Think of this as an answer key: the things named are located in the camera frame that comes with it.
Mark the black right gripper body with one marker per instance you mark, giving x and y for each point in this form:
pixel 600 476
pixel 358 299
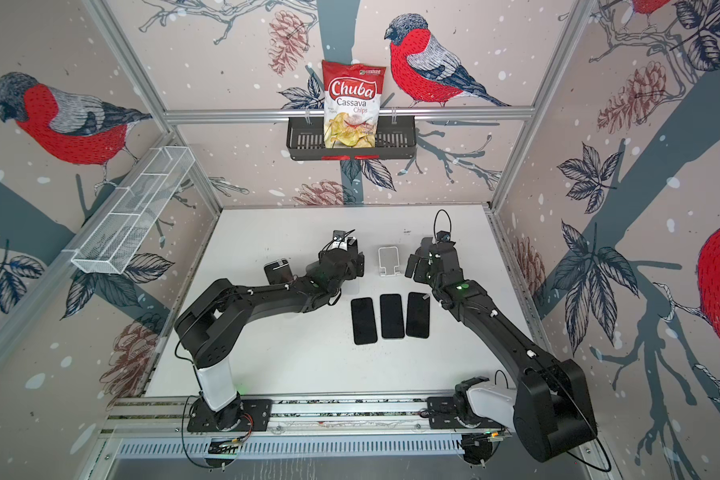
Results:
pixel 423 272

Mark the blue-edged phone with sticker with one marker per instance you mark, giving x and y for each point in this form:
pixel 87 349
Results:
pixel 278 272

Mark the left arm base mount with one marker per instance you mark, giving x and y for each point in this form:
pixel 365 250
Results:
pixel 243 414

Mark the black wall basket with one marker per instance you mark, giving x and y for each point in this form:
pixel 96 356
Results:
pixel 389 138

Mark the Chuba cassava chips bag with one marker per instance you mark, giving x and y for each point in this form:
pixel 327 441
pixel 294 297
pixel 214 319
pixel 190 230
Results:
pixel 352 102

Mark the silver-edged black phone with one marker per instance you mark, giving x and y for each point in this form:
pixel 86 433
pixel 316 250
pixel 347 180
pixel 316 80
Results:
pixel 363 321

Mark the white phone stand right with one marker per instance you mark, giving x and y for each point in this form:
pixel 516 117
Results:
pixel 389 261

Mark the green-edged black phone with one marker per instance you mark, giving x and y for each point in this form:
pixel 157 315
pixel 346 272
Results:
pixel 392 322

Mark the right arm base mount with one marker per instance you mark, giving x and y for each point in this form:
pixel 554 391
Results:
pixel 465 411

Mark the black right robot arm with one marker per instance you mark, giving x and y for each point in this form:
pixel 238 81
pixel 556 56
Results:
pixel 552 411

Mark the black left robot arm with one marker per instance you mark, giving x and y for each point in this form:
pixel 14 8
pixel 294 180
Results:
pixel 210 327

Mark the white wire wall basket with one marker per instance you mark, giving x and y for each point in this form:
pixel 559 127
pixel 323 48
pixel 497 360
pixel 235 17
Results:
pixel 118 236

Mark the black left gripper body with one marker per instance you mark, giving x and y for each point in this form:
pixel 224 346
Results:
pixel 354 269

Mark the black phone with label sticker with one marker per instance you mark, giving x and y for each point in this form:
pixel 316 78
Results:
pixel 418 315

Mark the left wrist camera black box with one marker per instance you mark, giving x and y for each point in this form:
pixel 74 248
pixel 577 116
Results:
pixel 340 239

